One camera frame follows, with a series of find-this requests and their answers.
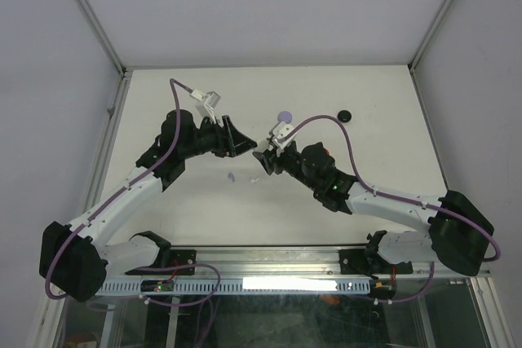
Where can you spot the black earbud charging case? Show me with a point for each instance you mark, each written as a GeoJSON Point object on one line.
{"type": "Point", "coordinates": [344, 116]}

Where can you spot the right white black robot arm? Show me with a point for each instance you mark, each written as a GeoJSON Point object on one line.
{"type": "Point", "coordinates": [447, 229]}

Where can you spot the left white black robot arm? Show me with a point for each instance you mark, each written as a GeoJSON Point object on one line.
{"type": "Point", "coordinates": [76, 258]}

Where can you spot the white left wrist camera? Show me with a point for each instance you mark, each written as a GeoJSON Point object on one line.
{"type": "Point", "coordinates": [206, 103]}

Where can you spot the purple earbud charging case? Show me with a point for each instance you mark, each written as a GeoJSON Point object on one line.
{"type": "Point", "coordinates": [285, 116]}

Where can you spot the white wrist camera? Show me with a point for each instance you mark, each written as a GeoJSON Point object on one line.
{"type": "Point", "coordinates": [206, 103]}
{"type": "Point", "coordinates": [279, 137]}

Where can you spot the aluminium mounting rail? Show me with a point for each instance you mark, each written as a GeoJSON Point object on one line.
{"type": "Point", "coordinates": [315, 262]}

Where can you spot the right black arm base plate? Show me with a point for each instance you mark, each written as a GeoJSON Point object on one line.
{"type": "Point", "coordinates": [356, 261]}

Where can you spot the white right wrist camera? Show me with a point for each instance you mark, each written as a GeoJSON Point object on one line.
{"type": "Point", "coordinates": [279, 137]}

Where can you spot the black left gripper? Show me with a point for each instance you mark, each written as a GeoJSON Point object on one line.
{"type": "Point", "coordinates": [230, 142]}

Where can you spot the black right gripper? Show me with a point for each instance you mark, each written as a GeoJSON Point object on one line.
{"type": "Point", "coordinates": [271, 161]}

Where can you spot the white slotted cable duct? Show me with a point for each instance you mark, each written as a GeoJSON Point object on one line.
{"type": "Point", "coordinates": [248, 286]}

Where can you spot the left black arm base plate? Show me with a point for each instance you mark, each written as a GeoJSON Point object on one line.
{"type": "Point", "coordinates": [178, 261]}

